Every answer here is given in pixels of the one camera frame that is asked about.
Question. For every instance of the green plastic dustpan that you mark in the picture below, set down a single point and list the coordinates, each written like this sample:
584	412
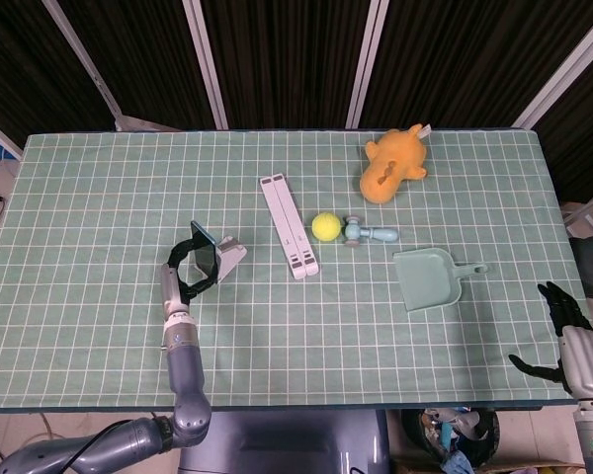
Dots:
427	281

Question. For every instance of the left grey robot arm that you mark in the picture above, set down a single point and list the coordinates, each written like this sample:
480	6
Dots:
185	365

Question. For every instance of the yellow tennis ball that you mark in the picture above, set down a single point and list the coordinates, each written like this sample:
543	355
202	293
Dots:
325	227

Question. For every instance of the black trash bin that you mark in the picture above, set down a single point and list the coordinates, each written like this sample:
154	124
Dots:
486	444

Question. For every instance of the white folding phone stand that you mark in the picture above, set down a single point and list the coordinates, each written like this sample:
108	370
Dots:
231	254

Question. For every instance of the white frame foot plate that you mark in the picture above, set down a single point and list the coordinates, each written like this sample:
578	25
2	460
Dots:
145	123

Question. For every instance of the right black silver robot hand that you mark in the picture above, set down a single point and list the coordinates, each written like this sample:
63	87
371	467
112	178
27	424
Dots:
588	363

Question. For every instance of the white folded laptop stand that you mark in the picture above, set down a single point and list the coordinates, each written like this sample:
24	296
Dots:
289	227

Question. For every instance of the orange plush toy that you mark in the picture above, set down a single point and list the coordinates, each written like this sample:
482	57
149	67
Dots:
393	168

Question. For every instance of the blue wooden toy hammer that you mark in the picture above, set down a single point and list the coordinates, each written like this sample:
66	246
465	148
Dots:
370	232

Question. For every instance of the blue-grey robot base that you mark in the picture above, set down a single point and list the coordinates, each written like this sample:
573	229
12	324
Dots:
296	444

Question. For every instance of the black smartphone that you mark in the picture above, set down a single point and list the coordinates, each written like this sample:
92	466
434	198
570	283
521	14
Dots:
205	254

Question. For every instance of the white aluminium frame post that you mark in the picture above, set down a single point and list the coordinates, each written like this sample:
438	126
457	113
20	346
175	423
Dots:
368	64
205	64
590	207
0	135
563	69
86	69

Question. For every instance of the green checkered tablecloth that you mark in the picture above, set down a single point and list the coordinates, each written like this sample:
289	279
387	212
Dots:
326	355

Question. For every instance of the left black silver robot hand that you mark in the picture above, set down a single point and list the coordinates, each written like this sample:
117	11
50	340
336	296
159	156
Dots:
174	286

